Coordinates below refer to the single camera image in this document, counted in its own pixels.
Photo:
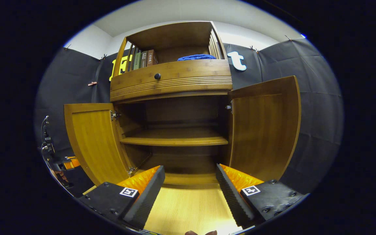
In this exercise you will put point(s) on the black drawer knob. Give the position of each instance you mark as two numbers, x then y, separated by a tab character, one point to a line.
157	76

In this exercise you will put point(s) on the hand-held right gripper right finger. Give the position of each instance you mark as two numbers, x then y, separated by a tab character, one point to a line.
233	199

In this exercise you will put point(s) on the wooden inner shelf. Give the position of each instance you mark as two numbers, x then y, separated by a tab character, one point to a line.
175	138

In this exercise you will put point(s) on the wooden double-door shoe cabinet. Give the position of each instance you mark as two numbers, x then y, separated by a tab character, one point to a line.
175	88

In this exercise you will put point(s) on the wooden cabinet drawer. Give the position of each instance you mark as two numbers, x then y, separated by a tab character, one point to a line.
191	73

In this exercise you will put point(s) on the reddish brown book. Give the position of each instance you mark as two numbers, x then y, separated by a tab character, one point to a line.
151	58

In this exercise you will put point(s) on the wooden shoe cabinet door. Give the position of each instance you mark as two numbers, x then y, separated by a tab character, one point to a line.
266	130
96	143

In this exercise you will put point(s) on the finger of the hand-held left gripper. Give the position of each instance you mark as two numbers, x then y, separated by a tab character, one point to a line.
71	164

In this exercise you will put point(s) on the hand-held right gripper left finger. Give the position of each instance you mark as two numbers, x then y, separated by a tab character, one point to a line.
144	202

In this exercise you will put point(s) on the black backdrop cloth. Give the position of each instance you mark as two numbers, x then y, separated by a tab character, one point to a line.
315	107

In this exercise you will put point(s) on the metal door hinge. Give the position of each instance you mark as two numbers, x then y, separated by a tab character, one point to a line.
114	115
131	171
229	107

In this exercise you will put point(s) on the dark brown book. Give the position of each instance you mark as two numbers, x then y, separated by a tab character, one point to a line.
144	59

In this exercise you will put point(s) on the blue cloth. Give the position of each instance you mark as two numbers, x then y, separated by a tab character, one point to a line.
196	57

